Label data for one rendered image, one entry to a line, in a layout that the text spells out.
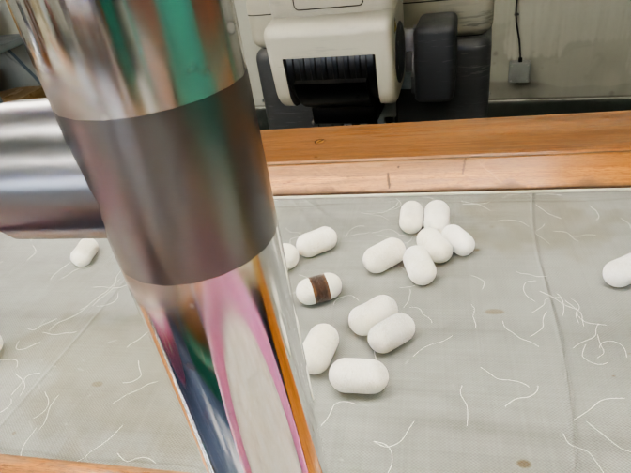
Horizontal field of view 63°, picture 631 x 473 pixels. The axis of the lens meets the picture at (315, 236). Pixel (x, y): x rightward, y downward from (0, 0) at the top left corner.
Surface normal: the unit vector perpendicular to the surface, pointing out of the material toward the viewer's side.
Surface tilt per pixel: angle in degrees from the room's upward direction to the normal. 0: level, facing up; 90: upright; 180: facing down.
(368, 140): 0
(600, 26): 90
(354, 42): 98
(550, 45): 91
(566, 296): 0
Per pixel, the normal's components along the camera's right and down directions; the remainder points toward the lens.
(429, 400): -0.13, -0.82
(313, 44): -0.25, 0.68
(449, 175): -0.22, -0.18
